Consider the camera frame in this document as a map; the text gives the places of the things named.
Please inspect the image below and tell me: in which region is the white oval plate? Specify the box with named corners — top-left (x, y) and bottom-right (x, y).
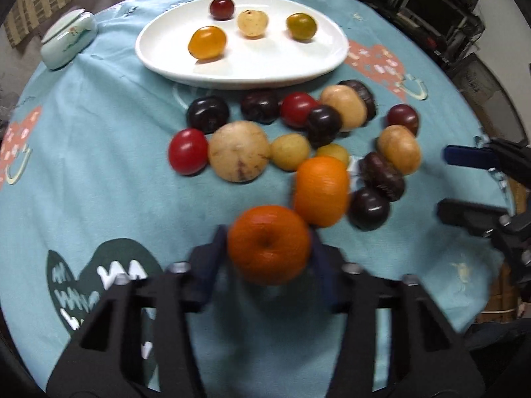
top-left (135, 0), bottom-right (349, 90)

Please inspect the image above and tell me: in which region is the dark purple plum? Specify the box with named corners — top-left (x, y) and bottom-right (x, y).
top-left (347, 187), bottom-right (391, 232)
top-left (306, 105), bottom-right (343, 148)
top-left (186, 96), bottom-right (230, 133)
top-left (241, 89), bottom-right (281, 124)

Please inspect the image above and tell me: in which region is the orange yellow tomato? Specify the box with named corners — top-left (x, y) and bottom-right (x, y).
top-left (188, 26), bottom-right (227, 60)

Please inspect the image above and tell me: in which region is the large beige round fruit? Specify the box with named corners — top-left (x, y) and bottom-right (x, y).
top-left (208, 121), bottom-right (271, 183)

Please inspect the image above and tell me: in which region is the pale green lidded ceramic dish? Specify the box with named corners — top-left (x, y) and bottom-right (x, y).
top-left (40, 8), bottom-right (98, 70)

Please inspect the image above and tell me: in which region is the dark ribbed fruit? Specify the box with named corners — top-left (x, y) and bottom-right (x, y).
top-left (359, 152), bottom-right (406, 202)
top-left (338, 80), bottom-right (377, 122)

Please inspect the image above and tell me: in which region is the teal printed tablecloth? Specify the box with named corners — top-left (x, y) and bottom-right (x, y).
top-left (0, 0), bottom-right (517, 398)

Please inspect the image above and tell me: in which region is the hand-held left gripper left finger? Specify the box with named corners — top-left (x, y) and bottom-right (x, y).
top-left (45, 225), bottom-right (229, 398)

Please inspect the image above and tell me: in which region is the dark red plum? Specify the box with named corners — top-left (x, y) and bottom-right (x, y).
top-left (386, 104), bottom-right (419, 135)
top-left (209, 0), bottom-right (236, 21)

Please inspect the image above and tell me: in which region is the red tomato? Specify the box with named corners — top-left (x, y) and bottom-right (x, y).
top-left (280, 92), bottom-right (319, 128)
top-left (168, 128), bottom-right (209, 175)

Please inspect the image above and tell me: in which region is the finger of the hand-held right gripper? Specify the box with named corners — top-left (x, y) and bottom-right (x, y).
top-left (436, 198), bottom-right (531, 249)
top-left (444, 139), bottom-right (531, 187)

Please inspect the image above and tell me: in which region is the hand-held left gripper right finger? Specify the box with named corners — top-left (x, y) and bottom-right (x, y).
top-left (309, 232), bottom-right (486, 398)

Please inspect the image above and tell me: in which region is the pale beige round fruit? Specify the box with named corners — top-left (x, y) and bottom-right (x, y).
top-left (237, 9), bottom-right (269, 39)

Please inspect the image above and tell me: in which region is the green yellow tomato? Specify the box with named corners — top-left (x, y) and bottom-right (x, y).
top-left (286, 13), bottom-right (318, 42)

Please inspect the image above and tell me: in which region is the small yellow fruit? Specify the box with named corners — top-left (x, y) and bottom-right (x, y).
top-left (316, 144), bottom-right (350, 164)

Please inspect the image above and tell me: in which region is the black shelf with electronics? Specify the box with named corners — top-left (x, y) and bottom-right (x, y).
top-left (344, 0), bottom-right (531, 142)

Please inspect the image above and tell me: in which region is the orange mandarin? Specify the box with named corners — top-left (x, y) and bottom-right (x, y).
top-left (292, 156), bottom-right (351, 229)
top-left (227, 205), bottom-right (313, 286)

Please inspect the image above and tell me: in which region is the small tan round fruit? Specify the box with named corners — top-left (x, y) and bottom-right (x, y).
top-left (270, 133), bottom-right (312, 171)

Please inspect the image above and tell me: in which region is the tan oval fruit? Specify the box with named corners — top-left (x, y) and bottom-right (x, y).
top-left (319, 85), bottom-right (368, 131)
top-left (377, 125), bottom-right (422, 175)

